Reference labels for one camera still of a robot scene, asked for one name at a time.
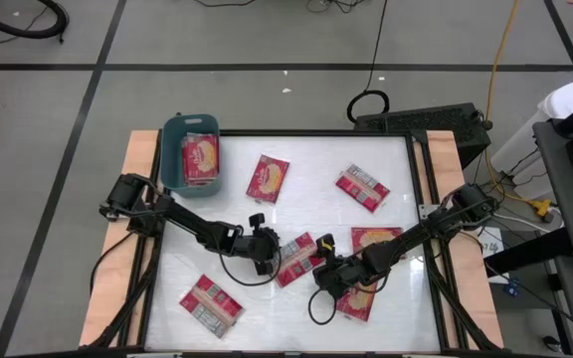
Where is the small black floor object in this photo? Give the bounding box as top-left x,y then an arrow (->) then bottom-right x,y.
541,335 -> 565,353

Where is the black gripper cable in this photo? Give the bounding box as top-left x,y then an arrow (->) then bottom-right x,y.
216,237 -> 284,288
307,286 -> 341,327

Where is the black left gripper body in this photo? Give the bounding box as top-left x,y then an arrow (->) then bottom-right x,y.
239,212 -> 275,277

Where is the light wooden side board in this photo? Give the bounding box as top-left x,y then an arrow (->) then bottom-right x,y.
413,129 -> 505,349
78,129 -> 168,348

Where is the black aluminium table frame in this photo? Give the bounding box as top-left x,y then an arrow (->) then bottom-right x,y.
85,127 -> 504,358

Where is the white plastic bin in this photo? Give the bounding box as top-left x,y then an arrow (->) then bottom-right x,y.
489,81 -> 573,173

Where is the white power cable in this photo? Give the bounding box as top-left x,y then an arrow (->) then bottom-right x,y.
489,211 -> 564,235

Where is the teal plastic basket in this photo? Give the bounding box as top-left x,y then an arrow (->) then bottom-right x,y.
159,112 -> 223,199

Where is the tangled black floor cable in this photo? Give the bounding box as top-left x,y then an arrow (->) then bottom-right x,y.
305,0 -> 370,15

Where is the black perforated equipment case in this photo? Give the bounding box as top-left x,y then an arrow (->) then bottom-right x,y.
353,101 -> 492,169

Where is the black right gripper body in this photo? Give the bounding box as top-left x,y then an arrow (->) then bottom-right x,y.
315,233 -> 367,299

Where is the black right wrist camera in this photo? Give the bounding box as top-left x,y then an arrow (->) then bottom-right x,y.
312,263 -> 340,295

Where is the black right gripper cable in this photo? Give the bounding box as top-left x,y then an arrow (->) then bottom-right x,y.
307,286 -> 341,327

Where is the black coiled floor cable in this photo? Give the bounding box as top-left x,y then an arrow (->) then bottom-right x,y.
345,0 -> 391,125

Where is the thick black hose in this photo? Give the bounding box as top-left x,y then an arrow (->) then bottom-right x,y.
0,0 -> 70,41

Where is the white paper sheet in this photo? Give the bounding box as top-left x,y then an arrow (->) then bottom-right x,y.
476,226 -> 505,260

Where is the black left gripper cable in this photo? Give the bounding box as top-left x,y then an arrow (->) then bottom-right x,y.
216,237 -> 284,288

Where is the yellow extension cable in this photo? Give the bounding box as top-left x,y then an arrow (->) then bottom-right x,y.
482,0 -> 555,220

